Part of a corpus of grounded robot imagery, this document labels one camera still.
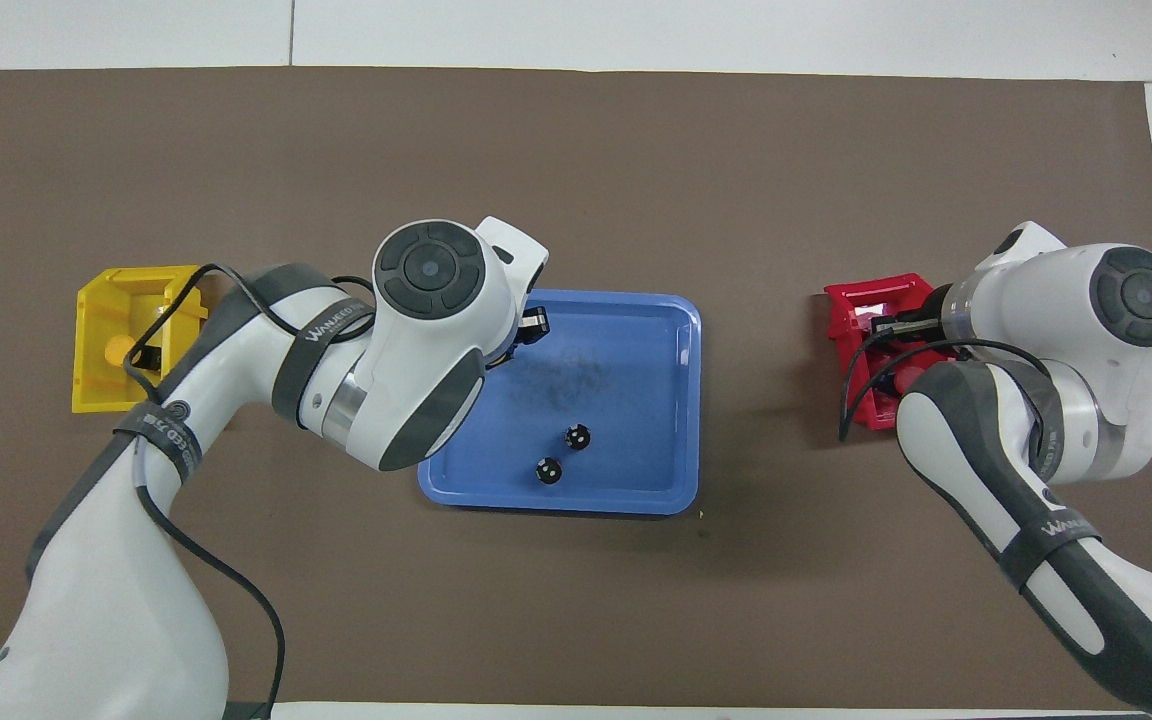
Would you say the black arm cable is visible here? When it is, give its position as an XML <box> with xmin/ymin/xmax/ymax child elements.
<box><xmin>836</xmin><ymin>325</ymin><xmax>1055</xmax><ymax>483</ymax></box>
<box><xmin>121</xmin><ymin>262</ymin><xmax>378</xmax><ymax>720</ymax></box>

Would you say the brown paper table mat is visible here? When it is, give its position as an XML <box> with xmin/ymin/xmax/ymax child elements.
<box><xmin>0</xmin><ymin>67</ymin><xmax>1152</xmax><ymax>712</ymax></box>

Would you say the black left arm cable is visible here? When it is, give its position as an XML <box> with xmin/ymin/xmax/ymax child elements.
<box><xmin>121</xmin><ymin>262</ymin><xmax>378</xmax><ymax>720</ymax></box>

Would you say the red plastic bin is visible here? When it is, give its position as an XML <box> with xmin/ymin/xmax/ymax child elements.
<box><xmin>823</xmin><ymin>271</ymin><xmax>959</xmax><ymax>432</ymax></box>

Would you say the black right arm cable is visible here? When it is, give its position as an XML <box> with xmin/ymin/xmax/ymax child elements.
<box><xmin>836</xmin><ymin>325</ymin><xmax>1055</xmax><ymax>483</ymax></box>

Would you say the blue plastic tray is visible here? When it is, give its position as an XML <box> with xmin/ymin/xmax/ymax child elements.
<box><xmin>417</xmin><ymin>288</ymin><xmax>703</xmax><ymax>516</ymax></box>

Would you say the yellow plastic bin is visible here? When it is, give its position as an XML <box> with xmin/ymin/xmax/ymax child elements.
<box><xmin>71</xmin><ymin>264</ymin><xmax>210</xmax><ymax>415</ymax></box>

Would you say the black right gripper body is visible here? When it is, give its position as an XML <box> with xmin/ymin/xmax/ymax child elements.
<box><xmin>922</xmin><ymin>283</ymin><xmax>959</xmax><ymax>343</ymax></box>

